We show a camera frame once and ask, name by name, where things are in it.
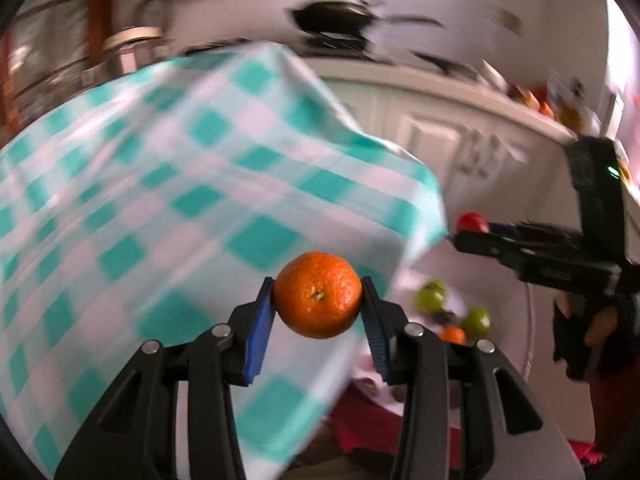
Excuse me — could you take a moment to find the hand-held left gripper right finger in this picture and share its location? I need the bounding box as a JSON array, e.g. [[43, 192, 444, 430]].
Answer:
[[360, 276, 586, 480]]

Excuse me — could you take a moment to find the steel pot with lid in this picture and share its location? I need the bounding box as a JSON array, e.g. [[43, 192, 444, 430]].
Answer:
[[82, 25, 173, 82]]

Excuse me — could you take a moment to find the wooden door frame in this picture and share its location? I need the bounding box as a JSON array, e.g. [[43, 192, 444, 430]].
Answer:
[[0, 0, 116, 126]]

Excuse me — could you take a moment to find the person's red clothing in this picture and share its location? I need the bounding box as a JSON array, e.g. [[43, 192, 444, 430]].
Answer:
[[327, 390, 468, 458]]

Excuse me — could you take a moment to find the red cherry tomato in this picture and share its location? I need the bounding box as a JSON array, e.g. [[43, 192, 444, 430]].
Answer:
[[457, 211, 491, 234]]

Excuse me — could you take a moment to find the white plate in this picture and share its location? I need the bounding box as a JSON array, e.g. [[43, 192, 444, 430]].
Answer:
[[385, 265, 537, 411]]

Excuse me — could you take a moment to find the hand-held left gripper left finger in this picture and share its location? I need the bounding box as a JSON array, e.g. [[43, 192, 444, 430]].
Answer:
[[52, 276, 276, 480]]

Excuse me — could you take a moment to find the white kitchen cabinet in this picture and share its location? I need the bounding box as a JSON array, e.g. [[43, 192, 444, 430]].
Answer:
[[310, 57, 576, 221]]

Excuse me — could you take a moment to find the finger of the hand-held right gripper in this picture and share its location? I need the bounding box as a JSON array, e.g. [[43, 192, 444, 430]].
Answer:
[[452, 230, 531, 263], [487, 219, 583, 241]]

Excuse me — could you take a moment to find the black gas stove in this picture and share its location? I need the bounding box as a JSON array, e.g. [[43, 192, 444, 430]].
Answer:
[[300, 30, 397, 64]]

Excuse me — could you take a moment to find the person's right hand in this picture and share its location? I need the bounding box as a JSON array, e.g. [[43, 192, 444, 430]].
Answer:
[[552, 290, 640, 382]]

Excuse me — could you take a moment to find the green apple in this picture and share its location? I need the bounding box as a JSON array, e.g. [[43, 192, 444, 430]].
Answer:
[[416, 280, 448, 313], [460, 307, 492, 339]]

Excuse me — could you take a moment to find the black frying pan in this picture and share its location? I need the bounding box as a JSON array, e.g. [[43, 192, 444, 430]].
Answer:
[[290, 0, 443, 37]]

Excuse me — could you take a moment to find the round grey wall fixture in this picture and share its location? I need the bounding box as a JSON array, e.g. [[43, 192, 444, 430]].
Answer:
[[142, 0, 169, 29]]

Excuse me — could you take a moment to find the teal checkered tablecloth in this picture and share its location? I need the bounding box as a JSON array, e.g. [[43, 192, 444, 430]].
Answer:
[[0, 42, 448, 480]]

